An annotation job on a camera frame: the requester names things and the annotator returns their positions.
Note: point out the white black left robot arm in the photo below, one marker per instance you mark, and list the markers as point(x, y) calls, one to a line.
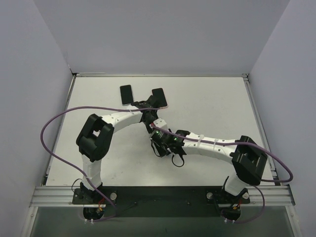
point(96, 135)

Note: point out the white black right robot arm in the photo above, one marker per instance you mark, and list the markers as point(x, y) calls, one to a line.
point(243, 154)

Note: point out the phone in grey case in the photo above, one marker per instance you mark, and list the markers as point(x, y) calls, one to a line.
point(126, 94)

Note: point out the phone in pink case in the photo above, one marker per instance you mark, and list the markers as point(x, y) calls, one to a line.
point(159, 94)

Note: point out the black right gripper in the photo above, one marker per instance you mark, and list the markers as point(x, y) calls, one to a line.
point(158, 148)

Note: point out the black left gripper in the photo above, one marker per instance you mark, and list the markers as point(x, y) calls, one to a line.
point(150, 102)

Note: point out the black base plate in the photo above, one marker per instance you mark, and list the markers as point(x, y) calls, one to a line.
point(161, 209)

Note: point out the aluminium front rail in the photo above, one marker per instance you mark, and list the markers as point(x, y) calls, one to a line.
point(49, 196)

